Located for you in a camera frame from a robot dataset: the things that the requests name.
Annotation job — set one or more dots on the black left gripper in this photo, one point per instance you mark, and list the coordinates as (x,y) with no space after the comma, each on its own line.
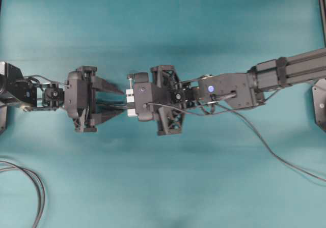
(89,117)

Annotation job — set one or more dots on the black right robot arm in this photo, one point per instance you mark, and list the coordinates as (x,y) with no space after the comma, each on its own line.
(246,90)

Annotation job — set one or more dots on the white female connector block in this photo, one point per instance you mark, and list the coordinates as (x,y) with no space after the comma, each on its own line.
(130,104)

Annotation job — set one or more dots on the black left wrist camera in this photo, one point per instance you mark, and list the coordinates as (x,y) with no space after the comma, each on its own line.
(76,95)

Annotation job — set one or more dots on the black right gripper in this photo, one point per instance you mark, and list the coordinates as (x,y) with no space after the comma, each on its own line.
(169,118)

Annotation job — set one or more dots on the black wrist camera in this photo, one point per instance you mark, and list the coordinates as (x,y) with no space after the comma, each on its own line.
(76,95)
(148,92)

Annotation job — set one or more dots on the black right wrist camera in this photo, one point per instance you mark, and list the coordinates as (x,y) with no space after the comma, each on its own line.
(148,92)

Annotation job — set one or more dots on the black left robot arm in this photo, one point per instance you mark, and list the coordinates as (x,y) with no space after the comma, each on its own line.
(29,94)

